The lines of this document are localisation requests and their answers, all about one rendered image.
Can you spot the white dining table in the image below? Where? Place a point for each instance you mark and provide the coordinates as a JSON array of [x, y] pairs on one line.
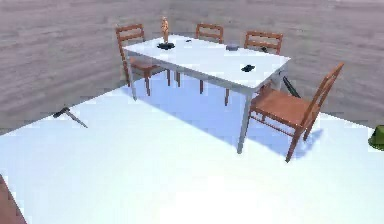
[[213, 61]]

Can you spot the black flat object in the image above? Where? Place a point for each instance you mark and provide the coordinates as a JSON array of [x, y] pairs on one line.
[[247, 68]]

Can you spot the grey bowl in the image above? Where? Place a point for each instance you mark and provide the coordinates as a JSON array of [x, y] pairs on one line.
[[232, 47]]

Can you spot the brown wooden chair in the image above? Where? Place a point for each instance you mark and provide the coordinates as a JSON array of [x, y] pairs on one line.
[[133, 36], [283, 108], [263, 40], [210, 31]]

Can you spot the orange statuette on black base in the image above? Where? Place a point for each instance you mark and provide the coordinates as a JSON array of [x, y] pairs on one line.
[[165, 31]]

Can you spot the green house plant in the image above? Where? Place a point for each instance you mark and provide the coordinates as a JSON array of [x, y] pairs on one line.
[[377, 136]]

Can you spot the brown wooden furniture corner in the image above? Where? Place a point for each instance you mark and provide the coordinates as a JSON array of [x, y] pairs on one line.
[[8, 206]]

